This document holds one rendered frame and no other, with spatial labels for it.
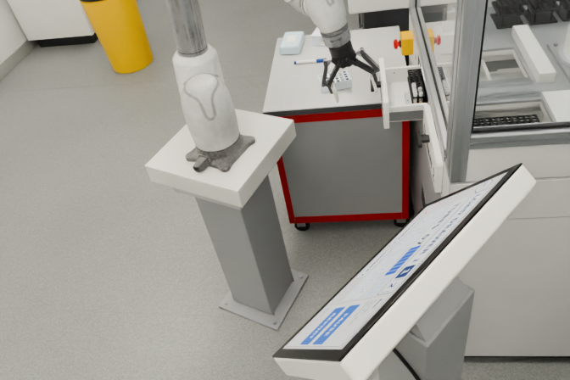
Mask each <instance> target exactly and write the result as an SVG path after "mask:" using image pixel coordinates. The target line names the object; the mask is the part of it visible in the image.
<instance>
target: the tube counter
mask: <svg viewBox="0 0 570 380"><path fill-rule="evenodd" d="M435 232H436V231H435ZM435 232H431V233H429V234H426V235H423V236H421V237H420V238H419V239H418V240H417V241H416V242H415V244H414V245H413V246H412V247H411V248H410V249H409V250H408V251H407V252H406V253H405V254H404V255H403V256H402V257H401V258H400V259H399V260H398V261H397V262H396V263H395V264H394V265H393V266H392V267H391V268H390V269H389V270H388V271H387V272H386V273H385V274H384V275H383V277H382V278H381V279H380V280H379V281H378V282H377V283H376V284H375V285H374V286H373V287H372V288H371V289H370V290H369V291H368V292H367V293H366V294H365V295H364V296H363V297H362V298H366V297H371V296H374V295H375V294H376V292H377V291H378V290H379V289H380V288H381V287H382V286H383V285H384V284H385V283H386V282H387V281H388V280H389V279H390V278H391V277H392V276H393V275H394V274H395V273H396V272H397V270H398V269H399V268H400V267H401V266H402V265H403V264H404V263H405V262H406V261H407V260H408V259H409V258H410V257H411V256H412V255H413V254H414V253H415V252H416V251H417V250H418V249H419V248H420V247H421V246H422V245H423V244H424V243H425V242H426V241H427V240H428V239H429V238H430V237H431V236H432V235H433V234H434V233H435Z"/></svg>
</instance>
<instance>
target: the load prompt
mask: <svg viewBox="0 0 570 380"><path fill-rule="evenodd" d="M488 190H489V188H488V189H485V190H483V191H481V192H479V193H475V194H473V195H472V196H471V197H470V198H469V199H468V200H467V201H466V202H465V203H464V204H463V205H462V206H461V207H460V208H459V209H458V210H457V211H456V212H455V213H454V214H453V215H452V216H451V217H450V219H449V220H448V221H447V222H446V223H445V224H444V225H443V226H442V227H441V228H440V229H439V230H438V231H437V232H436V233H435V234H434V235H433V236H432V238H431V239H430V240H429V241H428V242H427V243H426V244H425V245H424V246H423V247H422V248H421V249H420V250H419V251H418V252H417V253H416V254H415V255H414V256H413V257H412V259H411V260H410V261H409V262H408V263H407V264H406V265H405V266H404V267H403V268H402V269H401V270H400V271H399V272H398V273H397V274H396V275H395V276H394V277H393V279H392V280H391V281H390V282H389V283H388V284H387V285H386V286H385V287H384V288H383V289H382V290H381V291H380V292H379V293H378V294H377V295H380V294H386V293H392V292H393V291H394V290H395V289H396V288H397V287H398V286H399V285H400V284H401V283H402V282H403V281H404V280H405V279H406V278H407V277H408V275H409V274H410V273H411V272H412V271H413V270H414V269H415V268H416V267H417V266H418V265H419V264H420V263H421V262H422V260H423V259H424V258H425V257H426V256H427V255H428V254H429V253H430V252H431V251H432V250H433V249H434V247H435V246H436V245H437V244H438V243H439V242H440V241H441V240H442V239H443V238H444V237H445V236H446V235H447V234H448V232H449V231H450V230H451V229H452V228H453V227H454V226H455V225H456V224H457V223H458V222H459V221H460V220H461V218H462V217H463V216H464V215H465V214H466V213H467V212H468V211H469V210H470V209H471V208H472V207H473V206H474V205H475V203H477V201H479V199H480V198H481V197H482V196H483V195H484V194H486V192H487V191H488Z"/></svg>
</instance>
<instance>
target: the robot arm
mask: <svg viewBox="0 0 570 380"><path fill-rule="evenodd" d="M284 1H285V2H286V3H288V4H289V5H290V6H291V7H292V8H294V9H295V10H296V11H298V12H300V13H301V14H304V15H306V16H309V17H310V18H311V20H312V21H313V23H314V24H315V25H316V26H317V27H318V28H319V30H320V33H321V36H322V39H323V41H324V44H325V46H326V47H328V49H329V52H330V54H331V56H332V58H331V59H326V58H324V60H323V64H324V71H323V76H322V81H321V86H322V87H328V90H329V92H330V93H331V94H333V95H334V97H335V99H336V102H337V103H338V94H337V91H336V88H335V86H334V84H333V80H334V78H335V76H336V74H337V73H338V70H339V68H342V69H344V68H346V67H350V66H351V65H354V66H357V67H359V68H361V69H363V70H364V71H366V72H368V73H370V77H371V80H372V85H373V87H374V91H375V92H377V85H376V82H377V74H376V73H377V72H379V71H380V66H379V65H378V64H377V63H376V62H375V61H374V60H373V59H372V58H371V57H370V56H369V55H368V54H367V53H366V52H365V50H364V48H363V47H361V48H360V50H357V51H355V50H354V49H353V46H352V43H351V40H350V38H351V34H350V32H349V26H348V22H347V20H346V10H345V6H344V0H284ZM165 4H166V7H167V11H168V15H169V18H170V23H171V27H172V30H173V34H174V38H175V41H176V47H177V50H176V52H175V54H174V56H173V58H172V61H173V66H174V71H175V75H176V82H177V85H178V90H179V93H180V96H181V105H182V111H183V114H184V117H185V120H186V123H187V127H188V130H189V131H190V134H191V136H192V138H193V140H194V143H195V146H196V147H195V148H194V149H193V150H192V151H190V152H189V153H187V154H186V156H185V157H186V160H187V161H191V162H195V164H194V165H193V169H194V170H195V171H196V172H200V171H202V170H204V169H205V168H207V167H208V166H210V167H213V168H216V169H218V170H220V171H221V172H228V171H229V170H230V169H231V168H232V165H233V164H234V163H235V162H236V161H237V160H238V159H239V157H240V156H241V155H242V154H243V153H244V152H245V151H246V150H247V149H248V148H249V147H250V146H251V145H253V144H254V143H255V138H254V137H252V136H244V135H242V134H240V132H239V129H238V119H237V115H236V111H235V108H234V105H233V102H232V97H231V95H230V93H229V91H228V88H227V87H226V83H225V81H224V78H223V73H222V70H221V64H220V61H219V58H218V54H217V52H216V50H215V49H214V48H213V47H212V46H210V45H209V44H208V43H207V41H206V36H205V33H204V25H203V21H202V17H201V13H200V8H199V5H198V0H165ZM356 55H359V56H362V58H363V59H364V60H365V61H366V62H367V63H368V64H369V65H370V66H369V65H368V64H365V63H363V62H361V61H360V60H358V59H357V58H356ZM330 63H333V64H335V66H334V68H333V70H332V73H331V75H330V77H329V79H328V81H326V78H327V70H328V66H329V65H330Z"/></svg>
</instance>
